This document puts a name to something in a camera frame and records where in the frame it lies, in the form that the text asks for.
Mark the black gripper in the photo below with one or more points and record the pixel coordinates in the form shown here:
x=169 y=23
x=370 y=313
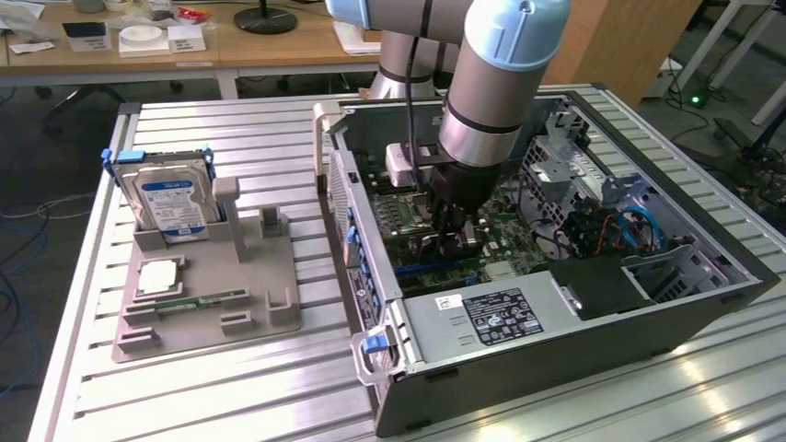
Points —
x=460 y=193

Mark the low-profile graphics card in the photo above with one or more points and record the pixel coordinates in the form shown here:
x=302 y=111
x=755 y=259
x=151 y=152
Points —
x=460 y=246

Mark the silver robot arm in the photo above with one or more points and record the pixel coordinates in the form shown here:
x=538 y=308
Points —
x=498 y=92

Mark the CPU socket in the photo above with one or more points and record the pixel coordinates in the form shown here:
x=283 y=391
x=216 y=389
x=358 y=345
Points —
x=420 y=205

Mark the green motherboard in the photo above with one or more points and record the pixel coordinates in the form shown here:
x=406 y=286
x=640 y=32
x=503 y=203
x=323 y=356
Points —
x=510 y=230

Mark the blue expansion slot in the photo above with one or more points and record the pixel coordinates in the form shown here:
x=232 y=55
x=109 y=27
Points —
x=423 y=268

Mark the metal disk bay cage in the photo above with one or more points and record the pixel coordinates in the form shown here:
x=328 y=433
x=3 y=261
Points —
x=571 y=152

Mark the grey power supply unit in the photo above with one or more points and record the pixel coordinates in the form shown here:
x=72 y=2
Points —
x=491 y=317

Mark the blue case latch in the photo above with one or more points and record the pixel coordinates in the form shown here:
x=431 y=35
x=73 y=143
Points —
x=372 y=345

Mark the white paper stack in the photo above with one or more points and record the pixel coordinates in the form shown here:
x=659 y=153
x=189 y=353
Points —
x=356 y=43

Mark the brown cardboard box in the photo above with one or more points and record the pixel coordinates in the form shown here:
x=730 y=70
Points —
x=372 y=35

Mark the grey parts rack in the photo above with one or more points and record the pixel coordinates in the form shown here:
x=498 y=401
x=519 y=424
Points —
x=245 y=285

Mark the black open PC case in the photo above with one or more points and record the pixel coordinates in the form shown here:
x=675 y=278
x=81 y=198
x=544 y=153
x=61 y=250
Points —
x=552 y=368

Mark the wooden cabinet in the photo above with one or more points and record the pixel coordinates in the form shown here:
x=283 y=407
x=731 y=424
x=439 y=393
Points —
x=626 y=46

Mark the wooden desk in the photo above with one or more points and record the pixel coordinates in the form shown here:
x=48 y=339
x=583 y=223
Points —
x=245 y=50

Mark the hard disk in blue caddy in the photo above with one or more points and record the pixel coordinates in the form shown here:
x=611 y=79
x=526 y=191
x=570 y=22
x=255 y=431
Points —
x=168 y=198

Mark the black round lamp base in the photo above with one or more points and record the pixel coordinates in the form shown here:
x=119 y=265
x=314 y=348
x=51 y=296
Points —
x=265 y=20

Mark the green RAM stick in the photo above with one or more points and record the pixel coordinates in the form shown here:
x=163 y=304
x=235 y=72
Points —
x=196 y=304

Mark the silver CPU chip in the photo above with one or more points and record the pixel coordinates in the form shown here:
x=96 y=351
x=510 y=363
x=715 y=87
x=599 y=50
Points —
x=157 y=278

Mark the small white box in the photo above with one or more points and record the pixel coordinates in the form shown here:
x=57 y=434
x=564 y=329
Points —
x=185 y=39

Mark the red packet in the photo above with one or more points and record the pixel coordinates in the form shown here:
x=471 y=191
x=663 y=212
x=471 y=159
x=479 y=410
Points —
x=193 y=15

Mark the white round holder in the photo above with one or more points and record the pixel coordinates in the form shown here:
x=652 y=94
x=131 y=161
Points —
x=144 y=41

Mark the black office chair base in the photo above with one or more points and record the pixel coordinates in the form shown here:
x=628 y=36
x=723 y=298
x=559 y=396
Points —
x=80 y=106

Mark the black-topped white box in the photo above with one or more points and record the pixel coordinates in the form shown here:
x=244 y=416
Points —
x=87 y=37

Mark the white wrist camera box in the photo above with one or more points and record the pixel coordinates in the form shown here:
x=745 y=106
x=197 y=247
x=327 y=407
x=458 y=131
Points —
x=402 y=168

